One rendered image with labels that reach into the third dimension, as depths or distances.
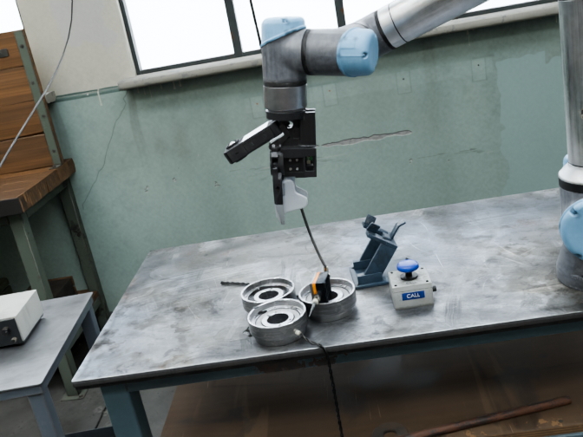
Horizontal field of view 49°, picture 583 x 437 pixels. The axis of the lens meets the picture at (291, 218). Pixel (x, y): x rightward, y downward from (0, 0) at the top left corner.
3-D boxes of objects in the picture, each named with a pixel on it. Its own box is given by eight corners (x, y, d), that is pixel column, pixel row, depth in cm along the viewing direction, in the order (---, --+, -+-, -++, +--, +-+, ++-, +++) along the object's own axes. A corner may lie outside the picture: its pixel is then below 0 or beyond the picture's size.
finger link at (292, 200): (308, 229, 116) (306, 180, 113) (275, 230, 117) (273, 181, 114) (308, 223, 119) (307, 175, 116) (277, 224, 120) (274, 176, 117)
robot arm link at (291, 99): (261, 88, 107) (265, 81, 115) (263, 115, 109) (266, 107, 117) (306, 87, 107) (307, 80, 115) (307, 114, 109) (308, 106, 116)
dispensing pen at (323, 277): (318, 327, 109) (336, 283, 124) (315, 305, 107) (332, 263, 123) (306, 328, 109) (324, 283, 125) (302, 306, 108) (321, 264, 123)
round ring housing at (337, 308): (370, 306, 119) (366, 286, 118) (325, 329, 113) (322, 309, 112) (333, 291, 127) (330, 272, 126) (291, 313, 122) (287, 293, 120)
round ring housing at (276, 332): (240, 336, 117) (235, 316, 115) (285, 312, 122) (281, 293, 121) (275, 355, 108) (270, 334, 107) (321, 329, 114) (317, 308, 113)
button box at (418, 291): (395, 310, 116) (391, 286, 114) (390, 293, 122) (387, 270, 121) (440, 304, 115) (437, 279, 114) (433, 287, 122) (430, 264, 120)
